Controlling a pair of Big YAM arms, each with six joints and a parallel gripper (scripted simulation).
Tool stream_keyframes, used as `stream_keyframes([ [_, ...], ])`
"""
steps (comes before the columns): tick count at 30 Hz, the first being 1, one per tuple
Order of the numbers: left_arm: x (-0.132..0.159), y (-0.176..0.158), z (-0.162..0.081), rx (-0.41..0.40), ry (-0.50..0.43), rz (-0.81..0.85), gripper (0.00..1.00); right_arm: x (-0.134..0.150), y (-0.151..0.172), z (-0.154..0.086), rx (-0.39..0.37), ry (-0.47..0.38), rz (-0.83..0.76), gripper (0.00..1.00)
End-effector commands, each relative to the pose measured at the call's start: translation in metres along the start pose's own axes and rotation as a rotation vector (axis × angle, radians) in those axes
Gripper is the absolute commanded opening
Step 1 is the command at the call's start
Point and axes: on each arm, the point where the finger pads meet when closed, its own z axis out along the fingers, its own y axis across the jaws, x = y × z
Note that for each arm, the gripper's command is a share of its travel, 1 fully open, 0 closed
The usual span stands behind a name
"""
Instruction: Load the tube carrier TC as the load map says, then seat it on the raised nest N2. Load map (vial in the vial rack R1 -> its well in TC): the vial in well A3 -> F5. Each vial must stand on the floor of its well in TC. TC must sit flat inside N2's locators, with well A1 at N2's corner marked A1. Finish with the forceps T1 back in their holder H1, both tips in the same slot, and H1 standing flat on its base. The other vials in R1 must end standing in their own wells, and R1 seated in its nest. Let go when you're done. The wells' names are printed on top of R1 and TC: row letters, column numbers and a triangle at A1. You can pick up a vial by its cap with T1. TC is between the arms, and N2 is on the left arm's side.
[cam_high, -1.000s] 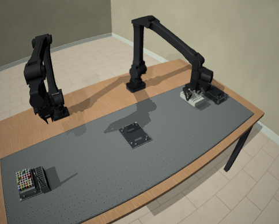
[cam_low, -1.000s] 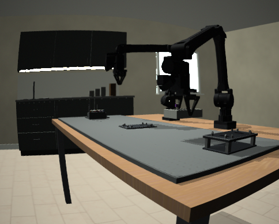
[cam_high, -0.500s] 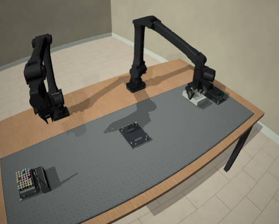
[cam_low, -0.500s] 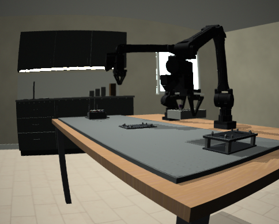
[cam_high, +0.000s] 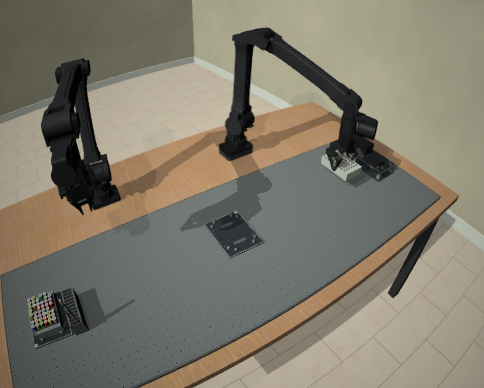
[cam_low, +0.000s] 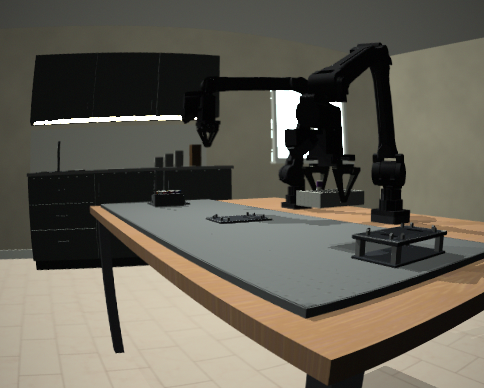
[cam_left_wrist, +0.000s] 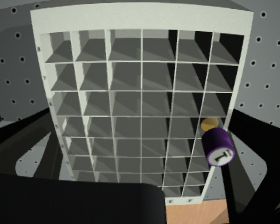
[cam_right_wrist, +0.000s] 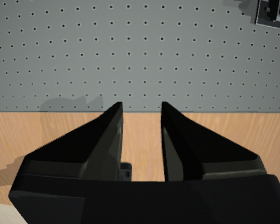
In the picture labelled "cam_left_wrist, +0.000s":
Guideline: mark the grey curved work surface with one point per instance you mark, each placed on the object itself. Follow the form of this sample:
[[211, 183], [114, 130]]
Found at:
[[22, 92]]

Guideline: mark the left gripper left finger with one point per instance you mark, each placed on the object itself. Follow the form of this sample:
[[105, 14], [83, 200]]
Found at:
[[19, 137]]

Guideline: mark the white grid rack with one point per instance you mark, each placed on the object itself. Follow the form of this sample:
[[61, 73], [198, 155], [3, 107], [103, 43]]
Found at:
[[143, 98]]

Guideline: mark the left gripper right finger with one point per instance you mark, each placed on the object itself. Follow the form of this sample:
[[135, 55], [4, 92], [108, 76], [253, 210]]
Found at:
[[264, 140]]

